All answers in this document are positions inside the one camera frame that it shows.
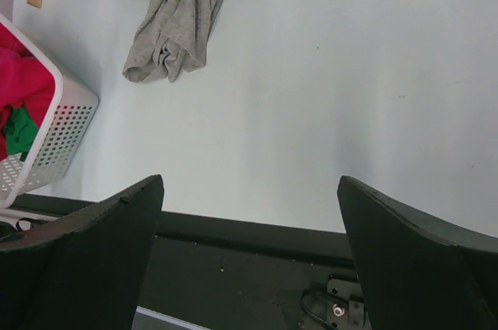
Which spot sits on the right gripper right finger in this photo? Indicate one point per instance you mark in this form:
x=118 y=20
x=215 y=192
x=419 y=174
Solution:
x=417 y=271

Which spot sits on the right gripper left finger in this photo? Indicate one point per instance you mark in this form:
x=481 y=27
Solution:
x=84 y=270

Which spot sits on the green t shirt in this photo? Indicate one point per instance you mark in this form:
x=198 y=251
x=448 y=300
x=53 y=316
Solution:
x=19 y=132

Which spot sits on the red t shirt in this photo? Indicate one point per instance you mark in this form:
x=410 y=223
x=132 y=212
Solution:
x=25 y=82

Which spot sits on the grey t shirt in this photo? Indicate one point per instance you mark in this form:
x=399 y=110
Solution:
x=172 y=38

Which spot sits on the white plastic basket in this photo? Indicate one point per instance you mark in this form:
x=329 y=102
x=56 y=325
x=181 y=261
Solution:
x=68 y=116

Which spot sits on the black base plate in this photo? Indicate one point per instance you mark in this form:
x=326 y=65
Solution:
x=224 y=274

